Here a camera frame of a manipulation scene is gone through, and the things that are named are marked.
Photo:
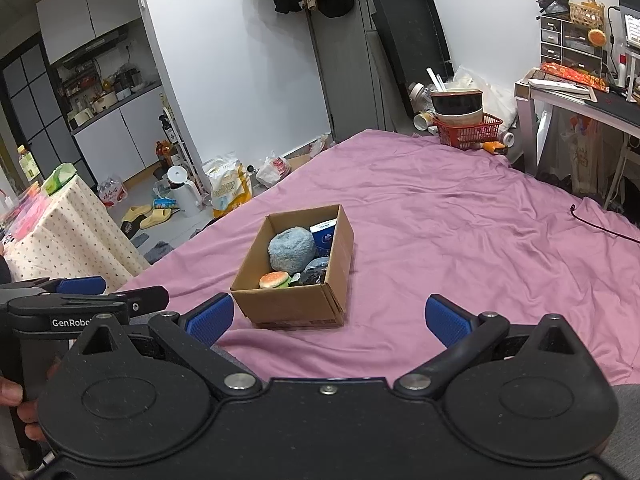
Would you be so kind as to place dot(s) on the green drink bottle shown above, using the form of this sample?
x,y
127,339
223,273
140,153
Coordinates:
x,y
27,162

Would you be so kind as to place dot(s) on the stacked dark bowls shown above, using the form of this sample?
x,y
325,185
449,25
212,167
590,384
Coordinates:
x,y
457,105

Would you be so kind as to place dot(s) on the pink bed sheet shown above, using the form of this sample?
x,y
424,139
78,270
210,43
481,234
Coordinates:
x,y
450,210

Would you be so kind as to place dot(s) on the small white jar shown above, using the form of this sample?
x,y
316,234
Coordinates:
x,y
507,138

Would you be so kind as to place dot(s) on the wicker basket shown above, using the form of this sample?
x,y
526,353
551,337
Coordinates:
x,y
586,14

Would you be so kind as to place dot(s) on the printed white bag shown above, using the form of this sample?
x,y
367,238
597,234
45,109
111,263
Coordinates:
x,y
587,155

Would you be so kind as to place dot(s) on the white bottle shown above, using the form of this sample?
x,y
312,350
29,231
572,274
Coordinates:
x,y
621,70

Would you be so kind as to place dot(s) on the orange tool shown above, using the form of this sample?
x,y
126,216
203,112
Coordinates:
x,y
495,147

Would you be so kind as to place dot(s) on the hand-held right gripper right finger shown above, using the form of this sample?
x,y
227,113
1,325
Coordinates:
x,y
447,320

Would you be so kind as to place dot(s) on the pink plastic packet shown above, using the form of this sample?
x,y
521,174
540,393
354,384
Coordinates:
x,y
30,210

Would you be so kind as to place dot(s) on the burger plush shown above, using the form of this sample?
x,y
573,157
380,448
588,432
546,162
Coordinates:
x,y
597,36

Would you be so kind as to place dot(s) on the grey clothing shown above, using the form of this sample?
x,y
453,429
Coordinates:
x,y
625,420

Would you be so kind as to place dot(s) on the yellow rice bag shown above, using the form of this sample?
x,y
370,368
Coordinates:
x,y
227,190

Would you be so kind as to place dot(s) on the white paper cup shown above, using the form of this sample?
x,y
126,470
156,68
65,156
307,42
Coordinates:
x,y
423,120

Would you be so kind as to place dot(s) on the grey drawer organizer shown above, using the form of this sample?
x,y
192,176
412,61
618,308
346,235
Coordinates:
x,y
555,35

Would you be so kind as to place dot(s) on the black flat panel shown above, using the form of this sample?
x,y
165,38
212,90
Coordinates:
x,y
410,45

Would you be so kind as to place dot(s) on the black desk mat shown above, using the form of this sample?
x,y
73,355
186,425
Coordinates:
x,y
620,107

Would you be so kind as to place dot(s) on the white sticks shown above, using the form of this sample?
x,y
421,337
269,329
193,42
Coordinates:
x,y
434,80

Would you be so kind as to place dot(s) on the green tissue pack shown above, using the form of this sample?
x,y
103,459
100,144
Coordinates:
x,y
57,177

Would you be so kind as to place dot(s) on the red and white plastic bag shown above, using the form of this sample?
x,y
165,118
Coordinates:
x,y
272,170

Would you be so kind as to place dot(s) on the person's left hand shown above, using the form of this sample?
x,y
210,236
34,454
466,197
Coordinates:
x,y
10,392

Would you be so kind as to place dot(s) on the clear plastic jar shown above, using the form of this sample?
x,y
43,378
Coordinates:
x,y
417,94

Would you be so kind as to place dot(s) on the silver desk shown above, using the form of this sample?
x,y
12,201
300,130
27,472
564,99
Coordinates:
x,y
525,125

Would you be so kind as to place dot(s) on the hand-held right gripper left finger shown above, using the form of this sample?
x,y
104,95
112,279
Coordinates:
x,y
210,317

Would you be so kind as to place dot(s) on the black slipper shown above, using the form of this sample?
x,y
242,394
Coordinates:
x,y
132,230

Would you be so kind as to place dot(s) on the blue tissue pack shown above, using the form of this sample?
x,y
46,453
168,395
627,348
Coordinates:
x,y
324,235

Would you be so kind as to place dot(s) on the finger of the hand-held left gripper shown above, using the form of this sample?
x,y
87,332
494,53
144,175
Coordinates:
x,y
150,297
80,285

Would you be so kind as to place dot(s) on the white tray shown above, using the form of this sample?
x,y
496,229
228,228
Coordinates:
x,y
555,86

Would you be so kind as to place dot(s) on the brown cardboard box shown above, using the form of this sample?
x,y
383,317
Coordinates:
x,y
290,305

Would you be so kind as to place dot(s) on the red plastic basket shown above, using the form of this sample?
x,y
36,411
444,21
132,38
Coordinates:
x,y
470,134

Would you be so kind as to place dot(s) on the grey floor cloth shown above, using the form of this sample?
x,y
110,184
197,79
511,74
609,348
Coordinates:
x,y
160,251

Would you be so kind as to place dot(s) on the white kettle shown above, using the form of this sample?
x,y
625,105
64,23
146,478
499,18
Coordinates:
x,y
180,190

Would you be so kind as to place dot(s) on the table with dotted cloth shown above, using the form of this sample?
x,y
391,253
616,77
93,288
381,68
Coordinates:
x,y
75,240

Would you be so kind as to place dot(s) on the light blue fluffy ball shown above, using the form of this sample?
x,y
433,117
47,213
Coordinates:
x,y
292,250

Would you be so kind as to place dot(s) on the water bottle pack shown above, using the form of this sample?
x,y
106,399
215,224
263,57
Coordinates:
x,y
112,192

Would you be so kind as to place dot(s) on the long red box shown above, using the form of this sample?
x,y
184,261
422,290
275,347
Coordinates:
x,y
575,75

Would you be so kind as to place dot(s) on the kitchen cabinet unit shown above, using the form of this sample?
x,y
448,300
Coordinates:
x,y
125,140

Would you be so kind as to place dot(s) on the burger soft toy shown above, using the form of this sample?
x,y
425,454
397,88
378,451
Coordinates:
x,y
275,280

